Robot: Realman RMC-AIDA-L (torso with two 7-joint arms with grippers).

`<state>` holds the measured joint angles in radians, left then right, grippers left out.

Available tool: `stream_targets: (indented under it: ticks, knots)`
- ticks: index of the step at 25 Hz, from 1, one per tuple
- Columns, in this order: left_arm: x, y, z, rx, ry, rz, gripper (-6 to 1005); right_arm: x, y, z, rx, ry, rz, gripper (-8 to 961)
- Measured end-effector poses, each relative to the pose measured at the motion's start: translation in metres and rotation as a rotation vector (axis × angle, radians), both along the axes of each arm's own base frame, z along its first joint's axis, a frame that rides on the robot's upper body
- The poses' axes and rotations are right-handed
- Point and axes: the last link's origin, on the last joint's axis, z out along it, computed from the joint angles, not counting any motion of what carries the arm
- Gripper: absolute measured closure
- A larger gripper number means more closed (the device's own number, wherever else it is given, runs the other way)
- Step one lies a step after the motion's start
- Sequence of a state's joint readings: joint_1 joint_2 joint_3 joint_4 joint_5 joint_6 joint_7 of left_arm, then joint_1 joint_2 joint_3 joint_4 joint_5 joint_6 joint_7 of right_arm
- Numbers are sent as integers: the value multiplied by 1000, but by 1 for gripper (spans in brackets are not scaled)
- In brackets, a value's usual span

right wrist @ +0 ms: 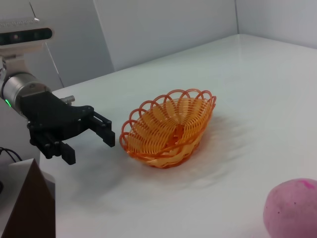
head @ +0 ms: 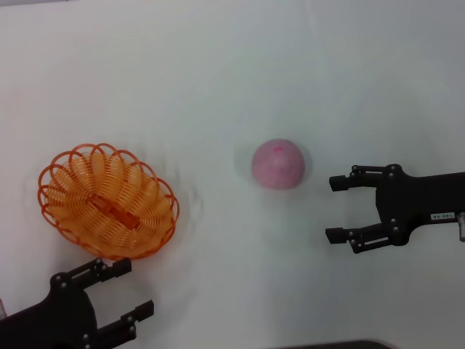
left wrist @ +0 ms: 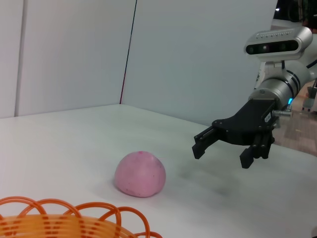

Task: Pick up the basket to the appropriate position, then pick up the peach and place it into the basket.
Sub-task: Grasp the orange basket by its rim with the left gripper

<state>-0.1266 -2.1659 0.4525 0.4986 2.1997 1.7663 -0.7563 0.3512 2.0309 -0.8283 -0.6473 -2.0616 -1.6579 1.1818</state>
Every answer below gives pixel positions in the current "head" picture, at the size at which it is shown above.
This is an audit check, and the orange woven plastic basket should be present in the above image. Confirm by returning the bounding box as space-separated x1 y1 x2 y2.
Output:
36 143 181 261

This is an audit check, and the dark robot torso edge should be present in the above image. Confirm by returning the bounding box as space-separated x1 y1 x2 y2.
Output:
279 340 393 349

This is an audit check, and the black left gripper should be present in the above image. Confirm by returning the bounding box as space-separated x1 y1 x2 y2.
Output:
0 257 155 349

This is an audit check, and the pink peach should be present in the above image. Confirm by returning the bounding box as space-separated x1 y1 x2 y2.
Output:
251 137 306 190

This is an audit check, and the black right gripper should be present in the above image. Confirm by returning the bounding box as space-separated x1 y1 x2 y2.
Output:
325 164 465 254

